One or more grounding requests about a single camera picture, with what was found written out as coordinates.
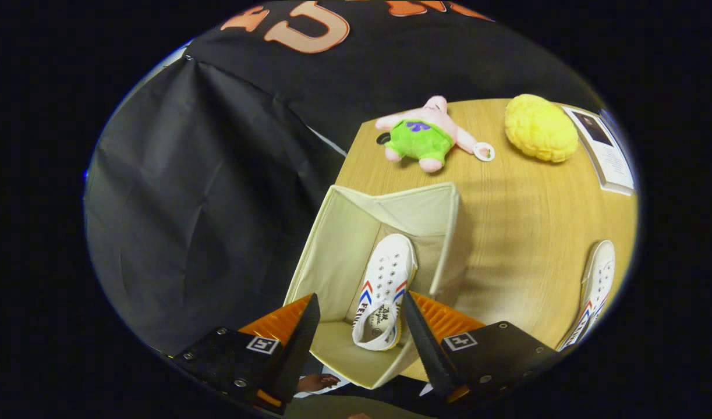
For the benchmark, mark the yellow plush toy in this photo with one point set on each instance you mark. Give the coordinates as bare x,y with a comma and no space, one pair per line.
539,128

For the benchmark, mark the white canvas shoe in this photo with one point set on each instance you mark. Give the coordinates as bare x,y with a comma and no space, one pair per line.
390,262
600,273

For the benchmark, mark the white portrait book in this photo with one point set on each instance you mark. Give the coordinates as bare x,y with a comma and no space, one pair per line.
609,154

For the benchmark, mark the pink star plush toy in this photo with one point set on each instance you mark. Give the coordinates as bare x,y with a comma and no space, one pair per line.
420,142

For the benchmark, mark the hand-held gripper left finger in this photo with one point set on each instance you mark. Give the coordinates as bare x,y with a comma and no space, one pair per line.
297,349

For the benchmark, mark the beige fabric storage box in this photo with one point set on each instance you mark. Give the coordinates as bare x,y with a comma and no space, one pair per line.
344,244

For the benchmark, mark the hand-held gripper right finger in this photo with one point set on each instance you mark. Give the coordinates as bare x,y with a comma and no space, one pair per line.
428,349

